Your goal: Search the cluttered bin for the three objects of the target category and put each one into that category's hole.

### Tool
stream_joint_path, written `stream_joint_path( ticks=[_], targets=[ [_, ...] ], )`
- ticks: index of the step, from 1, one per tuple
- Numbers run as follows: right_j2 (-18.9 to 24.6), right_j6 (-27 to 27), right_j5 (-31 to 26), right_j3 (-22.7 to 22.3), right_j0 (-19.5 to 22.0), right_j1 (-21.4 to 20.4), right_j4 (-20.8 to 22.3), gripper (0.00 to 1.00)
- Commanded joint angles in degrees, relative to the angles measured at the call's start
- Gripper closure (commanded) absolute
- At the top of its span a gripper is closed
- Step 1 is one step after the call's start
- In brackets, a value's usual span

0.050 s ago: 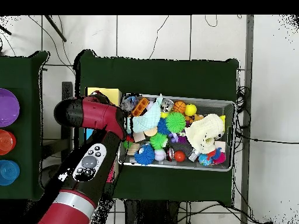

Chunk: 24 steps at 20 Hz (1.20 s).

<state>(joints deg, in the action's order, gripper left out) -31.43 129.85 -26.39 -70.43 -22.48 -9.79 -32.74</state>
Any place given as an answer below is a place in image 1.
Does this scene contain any black rod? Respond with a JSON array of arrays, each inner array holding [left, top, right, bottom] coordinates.
[[44, 15, 67, 43]]

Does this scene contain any blue bowl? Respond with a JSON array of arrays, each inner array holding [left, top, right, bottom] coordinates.
[[0, 160, 20, 187]]

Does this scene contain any wooden three-hole box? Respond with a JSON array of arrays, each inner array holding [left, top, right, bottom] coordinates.
[[84, 87, 123, 184]]

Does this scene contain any red-orange ball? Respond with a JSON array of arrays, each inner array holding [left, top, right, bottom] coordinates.
[[175, 150, 186, 163]]

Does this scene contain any purple bowl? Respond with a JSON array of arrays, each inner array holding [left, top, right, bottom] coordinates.
[[0, 88, 20, 128]]

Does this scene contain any small orange basketball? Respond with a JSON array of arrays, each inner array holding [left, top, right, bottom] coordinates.
[[173, 100, 187, 114]]

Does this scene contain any black floor cable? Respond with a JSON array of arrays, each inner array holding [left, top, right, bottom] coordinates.
[[235, 132, 299, 145]]

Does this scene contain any red bowl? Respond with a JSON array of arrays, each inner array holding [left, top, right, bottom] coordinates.
[[0, 129, 17, 156]]

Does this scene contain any clear mesh bin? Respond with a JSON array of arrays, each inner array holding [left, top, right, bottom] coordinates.
[[118, 94, 235, 173]]

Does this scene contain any black panel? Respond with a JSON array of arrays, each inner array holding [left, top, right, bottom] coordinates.
[[61, 81, 74, 165]]

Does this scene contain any mint green waffle cloth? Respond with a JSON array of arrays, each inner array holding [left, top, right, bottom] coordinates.
[[126, 94, 164, 134]]

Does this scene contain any green spiky ball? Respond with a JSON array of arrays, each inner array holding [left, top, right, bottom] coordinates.
[[165, 111, 187, 134]]

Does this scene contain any large blue spiky ball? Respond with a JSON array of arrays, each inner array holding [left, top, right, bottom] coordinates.
[[135, 144, 156, 166]]

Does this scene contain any green side table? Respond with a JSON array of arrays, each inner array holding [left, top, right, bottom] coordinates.
[[0, 50, 53, 201]]

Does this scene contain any cream waffle cloth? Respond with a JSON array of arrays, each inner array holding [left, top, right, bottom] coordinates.
[[184, 114, 226, 155]]

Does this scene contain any round wooden disc toy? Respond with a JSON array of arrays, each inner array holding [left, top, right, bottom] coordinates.
[[144, 127, 158, 138]]

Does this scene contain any yellow ball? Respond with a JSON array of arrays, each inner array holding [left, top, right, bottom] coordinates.
[[185, 104, 197, 117]]

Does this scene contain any silver drink can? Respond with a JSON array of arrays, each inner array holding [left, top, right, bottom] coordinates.
[[161, 99, 175, 113]]

